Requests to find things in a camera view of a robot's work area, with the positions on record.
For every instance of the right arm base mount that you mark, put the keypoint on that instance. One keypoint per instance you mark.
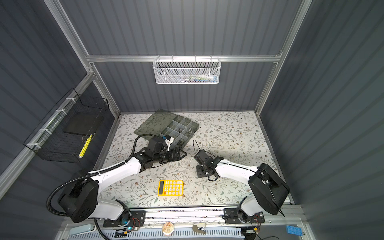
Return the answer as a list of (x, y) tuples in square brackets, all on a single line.
[(237, 216)]

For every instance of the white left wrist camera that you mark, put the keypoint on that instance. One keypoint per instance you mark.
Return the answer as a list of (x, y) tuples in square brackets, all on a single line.
[(168, 141)]

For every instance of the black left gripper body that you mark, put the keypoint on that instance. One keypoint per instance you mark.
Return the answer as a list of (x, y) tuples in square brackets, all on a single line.
[(166, 156)]

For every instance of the green transparent organizer box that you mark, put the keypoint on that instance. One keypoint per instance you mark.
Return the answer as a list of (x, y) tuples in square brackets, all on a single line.
[(163, 123)]

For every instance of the black wire wall basket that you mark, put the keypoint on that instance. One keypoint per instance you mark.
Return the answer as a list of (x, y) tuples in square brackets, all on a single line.
[(62, 136)]

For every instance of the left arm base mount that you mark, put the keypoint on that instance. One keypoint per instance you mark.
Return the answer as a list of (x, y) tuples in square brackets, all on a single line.
[(132, 219)]

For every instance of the yellow calculator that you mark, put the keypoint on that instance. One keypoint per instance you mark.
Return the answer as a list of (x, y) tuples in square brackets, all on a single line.
[(170, 188)]

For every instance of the white wire wall basket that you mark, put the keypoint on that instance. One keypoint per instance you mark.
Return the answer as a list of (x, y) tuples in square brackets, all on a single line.
[(187, 73)]

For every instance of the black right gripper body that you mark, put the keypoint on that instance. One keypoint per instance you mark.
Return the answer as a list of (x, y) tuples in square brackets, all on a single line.
[(201, 170)]

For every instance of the yellow marker in basket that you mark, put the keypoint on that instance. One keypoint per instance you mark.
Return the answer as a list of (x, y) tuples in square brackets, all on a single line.
[(85, 146)]

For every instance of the blue toy brick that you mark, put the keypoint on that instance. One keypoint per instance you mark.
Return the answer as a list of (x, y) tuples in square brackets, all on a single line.
[(297, 231)]

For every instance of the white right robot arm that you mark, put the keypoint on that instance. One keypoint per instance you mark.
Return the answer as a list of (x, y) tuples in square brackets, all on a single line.
[(269, 191)]

